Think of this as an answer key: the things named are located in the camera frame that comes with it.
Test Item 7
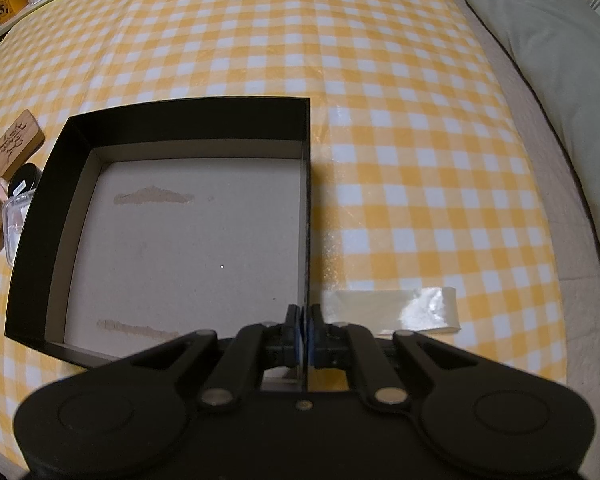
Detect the black cardboard box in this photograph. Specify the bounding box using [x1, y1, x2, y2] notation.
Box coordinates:
[4, 96, 311, 368]

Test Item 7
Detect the yellow checkered tablecloth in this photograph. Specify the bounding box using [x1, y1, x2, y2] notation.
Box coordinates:
[0, 0, 569, 470]

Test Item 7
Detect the clear press-on nail box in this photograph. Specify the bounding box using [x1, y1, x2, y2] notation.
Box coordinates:
[2, 190, 35, 268]

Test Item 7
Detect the black round compact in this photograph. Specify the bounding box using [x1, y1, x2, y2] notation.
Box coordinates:
[7, 162, 42, 198]

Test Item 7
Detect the carved wooden block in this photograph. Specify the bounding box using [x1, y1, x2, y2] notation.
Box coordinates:
[0, 110, 45, 181]

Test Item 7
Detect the grey pillow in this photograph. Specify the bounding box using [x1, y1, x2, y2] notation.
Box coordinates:
[466, 0, 600, 241]

